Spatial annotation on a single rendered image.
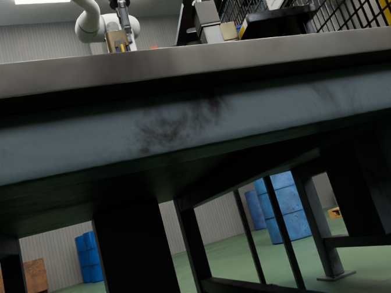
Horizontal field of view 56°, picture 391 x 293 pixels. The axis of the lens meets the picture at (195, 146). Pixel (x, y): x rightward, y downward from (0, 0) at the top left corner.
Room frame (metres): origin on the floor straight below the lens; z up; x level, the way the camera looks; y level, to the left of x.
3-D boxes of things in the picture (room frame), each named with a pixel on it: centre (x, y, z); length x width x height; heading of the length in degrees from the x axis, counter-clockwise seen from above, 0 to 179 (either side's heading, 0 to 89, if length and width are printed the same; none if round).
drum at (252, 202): (9.24, -1.17, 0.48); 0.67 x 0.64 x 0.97; 21
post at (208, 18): (0.80, -0.11, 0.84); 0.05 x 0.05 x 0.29; 12
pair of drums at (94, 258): (7.55, 2.51, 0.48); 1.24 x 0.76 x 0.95; 21
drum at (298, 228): (4.94, -0.93, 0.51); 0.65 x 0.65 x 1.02
